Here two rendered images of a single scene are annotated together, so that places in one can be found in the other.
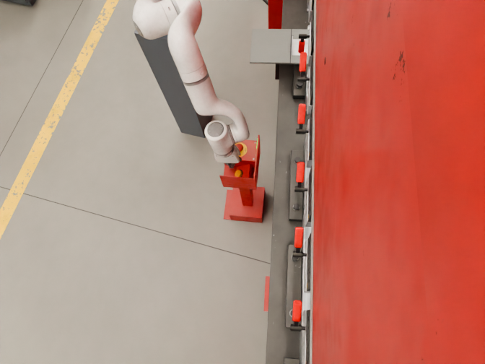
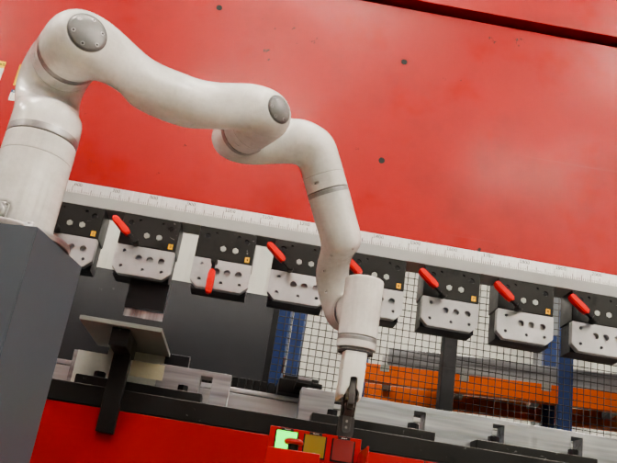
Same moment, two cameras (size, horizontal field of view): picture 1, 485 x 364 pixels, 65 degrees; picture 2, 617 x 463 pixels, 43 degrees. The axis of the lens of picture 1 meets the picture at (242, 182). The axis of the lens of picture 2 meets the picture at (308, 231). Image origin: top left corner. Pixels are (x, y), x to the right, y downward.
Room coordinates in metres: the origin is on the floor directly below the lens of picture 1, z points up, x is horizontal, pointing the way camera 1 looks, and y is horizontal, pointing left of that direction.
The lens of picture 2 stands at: (1.27, 1.56, 0.62)
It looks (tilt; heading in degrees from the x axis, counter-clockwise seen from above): 21 degrees up; 253
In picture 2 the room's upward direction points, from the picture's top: 9 degrees clockwise
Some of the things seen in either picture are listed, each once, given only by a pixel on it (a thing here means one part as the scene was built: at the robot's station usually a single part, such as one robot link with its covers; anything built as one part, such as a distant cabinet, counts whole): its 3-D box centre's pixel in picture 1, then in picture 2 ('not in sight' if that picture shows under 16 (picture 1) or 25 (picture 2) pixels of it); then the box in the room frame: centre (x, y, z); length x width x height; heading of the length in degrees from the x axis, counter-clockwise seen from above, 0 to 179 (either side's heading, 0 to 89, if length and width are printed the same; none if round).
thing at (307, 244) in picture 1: (320, 265); (520, 315); (0.12, -0.17, 1.26); 0.15 x 0.09 x 0.17; 165
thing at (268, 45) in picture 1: (281, 46); (128, 337); (1.10, -0.28, 1.00); 0.26 x 0.18 x 0.01; 75
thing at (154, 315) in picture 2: not in sight; (146, 300); (1.06, -0.43, 1.13); 0.10 x 0.02 x 0.10; 165
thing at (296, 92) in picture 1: (299, 68); (139, 391); (1.03, -0.36, 0.89); 0.30 x 0.05 x 0.03; 165
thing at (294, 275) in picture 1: (294, 285); (532, 456); (0.10, -0.11, 0.89); 0.30 x 0.05 x 0.03; 165
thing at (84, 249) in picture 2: not in sight; (72, 238); (1.28, -0.48, 1.26); 0.15 x 0.09 x 0.17; 165
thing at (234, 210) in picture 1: (243, 203); not in sight; (0.71, 0.02, 0.06); 0.25 x 0.20 x 0.12; 73
